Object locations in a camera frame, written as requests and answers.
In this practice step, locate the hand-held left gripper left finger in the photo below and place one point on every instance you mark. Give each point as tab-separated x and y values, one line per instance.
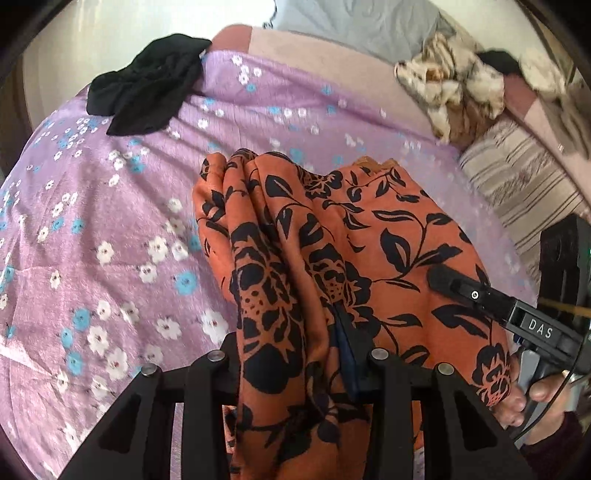
207	374

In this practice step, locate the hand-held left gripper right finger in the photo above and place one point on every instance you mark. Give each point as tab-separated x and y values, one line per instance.
353	369

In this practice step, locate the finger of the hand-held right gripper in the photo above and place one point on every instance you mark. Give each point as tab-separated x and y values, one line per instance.
461	286

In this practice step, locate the orange black floral cloth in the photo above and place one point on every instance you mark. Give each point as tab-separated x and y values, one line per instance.
369	230

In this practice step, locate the person's right forearm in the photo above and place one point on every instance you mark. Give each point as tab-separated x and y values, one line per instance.
554	450

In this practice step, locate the person's right hand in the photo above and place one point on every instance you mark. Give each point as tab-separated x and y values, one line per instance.
545	392

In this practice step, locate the striped beige pillow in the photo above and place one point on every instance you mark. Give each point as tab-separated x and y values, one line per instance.
517	184

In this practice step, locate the orange garment with lace trim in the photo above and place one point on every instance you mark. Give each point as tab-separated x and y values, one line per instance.
376	162

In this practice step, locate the purple floral bedsheet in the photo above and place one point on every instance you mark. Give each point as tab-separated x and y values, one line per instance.
115	207

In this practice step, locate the white fuzzy cloth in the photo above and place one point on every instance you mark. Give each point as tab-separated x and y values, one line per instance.
540	69

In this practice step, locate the beige patterned cloth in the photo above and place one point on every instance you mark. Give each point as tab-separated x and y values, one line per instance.
443	87

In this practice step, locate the small dark cloth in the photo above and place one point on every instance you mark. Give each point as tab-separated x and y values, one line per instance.
501	62

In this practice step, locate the grey-blue cloth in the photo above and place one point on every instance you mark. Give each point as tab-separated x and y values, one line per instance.
360	23

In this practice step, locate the pink mattress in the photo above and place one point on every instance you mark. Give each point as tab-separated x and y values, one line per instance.
300	50

